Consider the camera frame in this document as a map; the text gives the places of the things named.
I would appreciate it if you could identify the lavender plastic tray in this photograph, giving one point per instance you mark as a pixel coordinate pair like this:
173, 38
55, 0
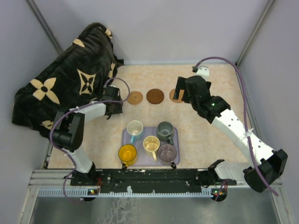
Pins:
143, 160

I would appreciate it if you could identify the grey-green mug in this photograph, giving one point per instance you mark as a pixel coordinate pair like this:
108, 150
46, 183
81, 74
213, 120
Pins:
165, 132

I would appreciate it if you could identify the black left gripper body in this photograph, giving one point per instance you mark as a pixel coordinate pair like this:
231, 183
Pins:
117, 108

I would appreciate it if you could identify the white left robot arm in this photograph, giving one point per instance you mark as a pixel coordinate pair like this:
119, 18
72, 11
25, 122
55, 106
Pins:
68, 133

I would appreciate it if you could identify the cream mug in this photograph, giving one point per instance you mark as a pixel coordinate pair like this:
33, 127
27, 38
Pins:
151, 144

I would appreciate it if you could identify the purple mug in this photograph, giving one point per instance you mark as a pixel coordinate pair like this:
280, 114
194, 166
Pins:
167, 154

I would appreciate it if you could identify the yellow mug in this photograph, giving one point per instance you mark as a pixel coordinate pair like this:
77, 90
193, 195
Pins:
127, 155

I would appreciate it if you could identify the grey aluminium frame rail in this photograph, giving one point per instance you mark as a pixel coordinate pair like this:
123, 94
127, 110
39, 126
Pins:
256, 30

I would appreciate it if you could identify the light wooden coaster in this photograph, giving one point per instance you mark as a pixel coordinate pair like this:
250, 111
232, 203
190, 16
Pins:
135, 98

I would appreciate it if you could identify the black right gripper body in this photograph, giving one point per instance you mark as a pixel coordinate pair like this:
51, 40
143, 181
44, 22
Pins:
190, 98

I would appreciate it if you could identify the light woven coaster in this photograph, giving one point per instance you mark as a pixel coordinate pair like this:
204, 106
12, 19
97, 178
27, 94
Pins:
179, 100

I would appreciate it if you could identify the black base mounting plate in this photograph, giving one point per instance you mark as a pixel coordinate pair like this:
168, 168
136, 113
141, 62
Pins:
185, 180

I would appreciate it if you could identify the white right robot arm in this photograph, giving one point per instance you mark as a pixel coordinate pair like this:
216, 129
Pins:
265, 165

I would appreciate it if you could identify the dark brown round coaster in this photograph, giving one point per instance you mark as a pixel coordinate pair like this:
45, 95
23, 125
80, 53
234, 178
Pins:
155, 96

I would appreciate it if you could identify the black floral blanket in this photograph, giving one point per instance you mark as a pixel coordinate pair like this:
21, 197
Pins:
74, 78

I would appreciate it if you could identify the white and blue mug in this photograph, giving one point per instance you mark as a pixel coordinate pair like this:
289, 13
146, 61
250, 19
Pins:
135, 130

